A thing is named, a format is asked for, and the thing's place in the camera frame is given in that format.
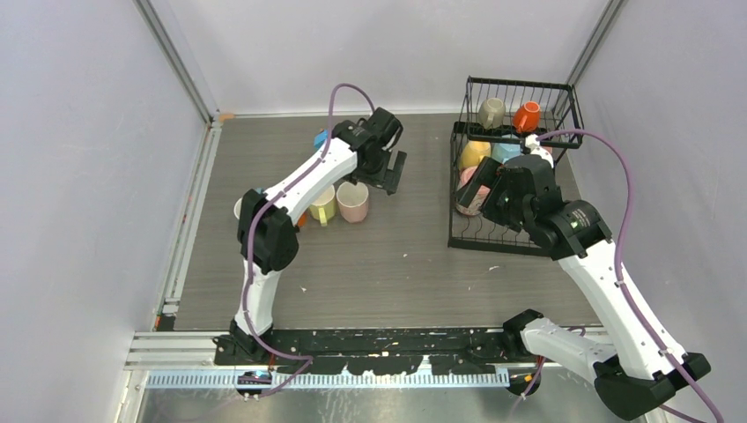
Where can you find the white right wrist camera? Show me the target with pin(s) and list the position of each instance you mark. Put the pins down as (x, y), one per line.
(531, 145)

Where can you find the toy brick house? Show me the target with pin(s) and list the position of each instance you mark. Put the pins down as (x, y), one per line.
(320, 139)

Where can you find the pink faceted mug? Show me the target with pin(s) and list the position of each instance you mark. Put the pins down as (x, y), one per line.
(353, 201)

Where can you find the black wire dish rack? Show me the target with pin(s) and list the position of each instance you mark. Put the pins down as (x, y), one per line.
(560, 111)

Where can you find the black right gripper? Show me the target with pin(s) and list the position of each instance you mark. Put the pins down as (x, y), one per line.
(489, 174)

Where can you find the beige mug upper shelf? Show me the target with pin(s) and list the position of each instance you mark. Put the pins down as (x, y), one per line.
(491, 113)

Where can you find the pale yellow faceted mug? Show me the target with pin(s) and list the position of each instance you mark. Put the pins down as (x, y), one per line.
(324, 207)

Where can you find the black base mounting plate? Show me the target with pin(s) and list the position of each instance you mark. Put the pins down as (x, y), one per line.
(449, 351)

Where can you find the blue floral mug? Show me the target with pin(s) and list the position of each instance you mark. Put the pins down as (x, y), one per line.
(238, 204)

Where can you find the light blue mug in rack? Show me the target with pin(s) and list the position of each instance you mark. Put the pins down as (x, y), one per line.
(502, 152)

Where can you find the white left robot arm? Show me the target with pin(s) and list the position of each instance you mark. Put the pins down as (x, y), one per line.
(267, 226)

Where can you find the orange mug upper shelf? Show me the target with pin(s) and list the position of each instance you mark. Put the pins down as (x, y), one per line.
(527, 117)

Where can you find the yellow mug in rack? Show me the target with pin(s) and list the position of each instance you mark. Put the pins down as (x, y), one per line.
(473, 152)

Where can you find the aluminium slotted rail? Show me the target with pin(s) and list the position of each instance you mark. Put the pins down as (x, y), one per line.
(187, 360)

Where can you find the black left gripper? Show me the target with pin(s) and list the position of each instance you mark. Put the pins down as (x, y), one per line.
(380, 180)

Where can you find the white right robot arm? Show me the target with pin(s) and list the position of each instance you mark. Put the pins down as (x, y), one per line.
(642, 366)

